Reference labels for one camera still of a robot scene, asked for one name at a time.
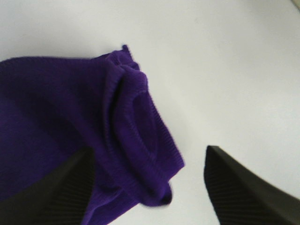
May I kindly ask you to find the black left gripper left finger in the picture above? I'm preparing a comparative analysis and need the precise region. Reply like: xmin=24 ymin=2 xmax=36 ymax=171
xmin=0 ymin=148 xmax=95 ymax=225

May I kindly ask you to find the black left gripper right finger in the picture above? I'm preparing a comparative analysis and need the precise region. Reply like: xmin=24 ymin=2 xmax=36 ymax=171
xmin=203 ymin=146 xmax=300 ymax=225

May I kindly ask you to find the purple towel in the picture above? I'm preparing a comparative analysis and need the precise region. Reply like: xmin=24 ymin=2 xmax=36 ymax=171
xmin=0 ymin=45 xmax=184 ymax=225

